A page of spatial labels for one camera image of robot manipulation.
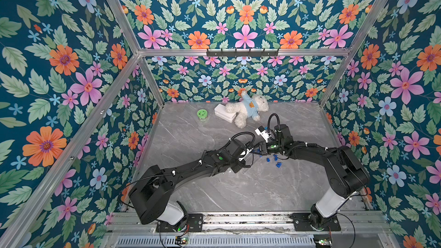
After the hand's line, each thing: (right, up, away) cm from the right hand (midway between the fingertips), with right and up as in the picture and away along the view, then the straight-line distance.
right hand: (253, 148), depth 86 cm
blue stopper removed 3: (+13, -6, +8) cm, 16 cm away
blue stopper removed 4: (+13, -7, +7) cm, 16 cm away
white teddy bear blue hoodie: (-1, +22, +22) cm, 31 cm away
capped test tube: (+1, 0, -6) cm, 6 cm away
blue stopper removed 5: (+14, -9, +5) cm, 18 cm away
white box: (-18, +19, +24) cm, 36 cm away
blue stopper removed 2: (+9, -8, +8) cm, 14 cm away
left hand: (-5, -5, -1) cm, 7 cm away
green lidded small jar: (-30, +17, +22) cm, 41 cm away
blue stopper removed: (+14, -10, +5) cm, 18 cm away
